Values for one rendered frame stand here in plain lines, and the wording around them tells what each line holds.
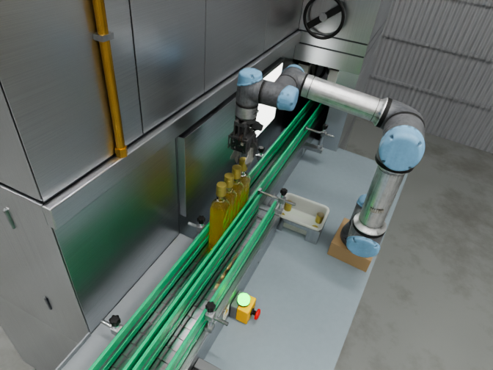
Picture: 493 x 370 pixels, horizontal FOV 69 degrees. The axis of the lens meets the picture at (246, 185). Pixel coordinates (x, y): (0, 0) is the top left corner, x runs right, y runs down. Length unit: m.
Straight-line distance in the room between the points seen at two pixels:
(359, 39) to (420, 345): 1.74
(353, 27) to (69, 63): 1.52
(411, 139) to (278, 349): 0.79
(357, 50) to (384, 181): 1.02
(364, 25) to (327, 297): 1.31
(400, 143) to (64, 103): 0.83
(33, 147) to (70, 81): 0.14
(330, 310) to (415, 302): 1.27
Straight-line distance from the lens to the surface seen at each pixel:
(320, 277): 1.52
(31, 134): 0.76
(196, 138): 1.20
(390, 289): 2.63
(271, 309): 1.39
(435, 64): 4.40
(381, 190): 1.20
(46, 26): 0.74
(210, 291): 1.26
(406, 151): 1.08
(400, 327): 2.49
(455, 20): 4.31
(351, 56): 2.05
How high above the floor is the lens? 1.92
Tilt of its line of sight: 39 degrees down
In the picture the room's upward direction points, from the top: 7 degrees clockwise
